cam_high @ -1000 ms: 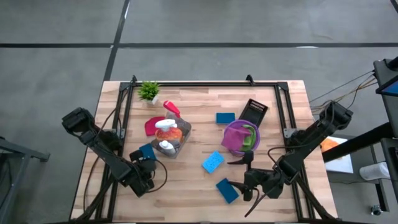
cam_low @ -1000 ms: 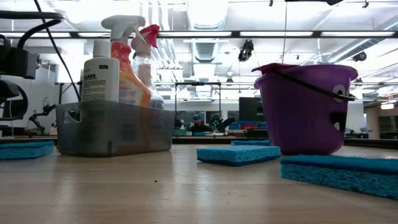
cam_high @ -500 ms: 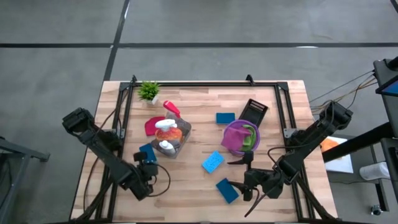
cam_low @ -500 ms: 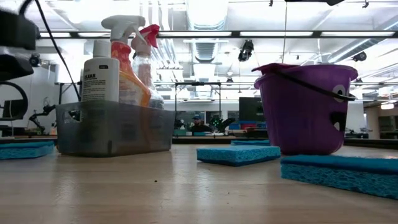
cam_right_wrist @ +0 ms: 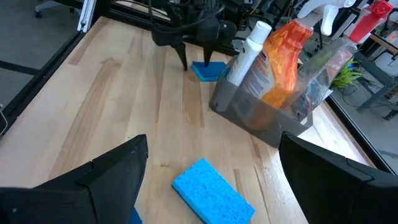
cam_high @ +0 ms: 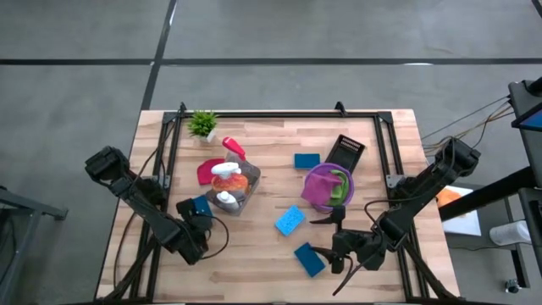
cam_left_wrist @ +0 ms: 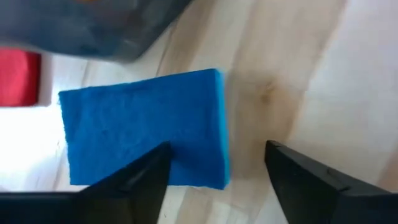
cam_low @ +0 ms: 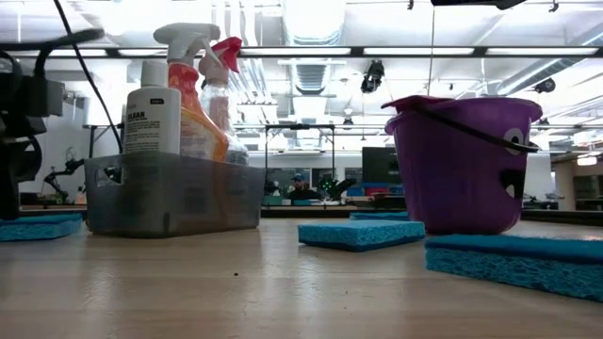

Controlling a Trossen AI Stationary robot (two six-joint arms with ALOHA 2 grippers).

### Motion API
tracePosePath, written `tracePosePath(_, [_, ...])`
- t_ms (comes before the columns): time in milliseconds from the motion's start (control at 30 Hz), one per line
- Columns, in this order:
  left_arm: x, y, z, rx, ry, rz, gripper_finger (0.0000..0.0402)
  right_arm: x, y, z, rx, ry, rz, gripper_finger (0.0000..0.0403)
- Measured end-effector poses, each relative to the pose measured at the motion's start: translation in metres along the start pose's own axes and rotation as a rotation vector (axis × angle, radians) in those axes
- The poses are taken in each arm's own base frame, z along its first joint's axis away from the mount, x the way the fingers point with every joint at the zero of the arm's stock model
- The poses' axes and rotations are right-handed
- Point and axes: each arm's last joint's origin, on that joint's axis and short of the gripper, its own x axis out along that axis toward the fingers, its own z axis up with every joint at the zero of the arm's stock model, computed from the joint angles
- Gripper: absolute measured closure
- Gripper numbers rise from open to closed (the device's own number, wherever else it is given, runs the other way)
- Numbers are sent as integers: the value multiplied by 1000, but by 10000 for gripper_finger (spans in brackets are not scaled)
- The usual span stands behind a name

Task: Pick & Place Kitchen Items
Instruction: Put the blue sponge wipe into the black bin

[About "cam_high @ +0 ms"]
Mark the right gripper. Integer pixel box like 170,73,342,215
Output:
309,204,388,275

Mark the blue sponge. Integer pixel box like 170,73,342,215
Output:
294,152,322,170
293,241,327,279
274,205,307,237
192,195,214,219

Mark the small clear bottle white cap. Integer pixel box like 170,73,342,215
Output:
215,191,241,213

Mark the magenta felt cloth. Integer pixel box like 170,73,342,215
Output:
300,170,343,207

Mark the green microfiber cloth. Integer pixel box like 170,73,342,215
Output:
329,169,351,208

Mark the orange spray bottle white trigger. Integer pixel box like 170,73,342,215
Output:
210,161,250,196

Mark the purple plastic bucket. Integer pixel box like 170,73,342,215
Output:
303,162,356,214

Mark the translucent grey plastic basket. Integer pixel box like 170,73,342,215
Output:
205,151,262,217

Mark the clear spray bottle red trigger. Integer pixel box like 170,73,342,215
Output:
221,136,255,170

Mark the small black plastic basket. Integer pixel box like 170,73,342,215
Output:
324,134,366,175

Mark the green plant in white pot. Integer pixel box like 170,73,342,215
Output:
186,109,219,144

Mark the orange object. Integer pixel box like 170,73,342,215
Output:
435,188,466,208

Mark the white sheet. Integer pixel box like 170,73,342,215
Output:
442,184,483,237

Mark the grey metal table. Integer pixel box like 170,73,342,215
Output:
0,180,69,305

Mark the black stand beam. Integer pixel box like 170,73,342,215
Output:
438,166,542,222

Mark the white roll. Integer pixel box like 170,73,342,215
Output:
489,219,533,247

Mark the blue screen tablet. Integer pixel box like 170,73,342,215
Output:
511,103,542,131

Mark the black equipment cart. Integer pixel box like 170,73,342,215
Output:
507,77,542,187

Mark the black aluminium table frame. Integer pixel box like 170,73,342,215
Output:
95,101,461,304

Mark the grey cable bundle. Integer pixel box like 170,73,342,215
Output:
421,96,513,158

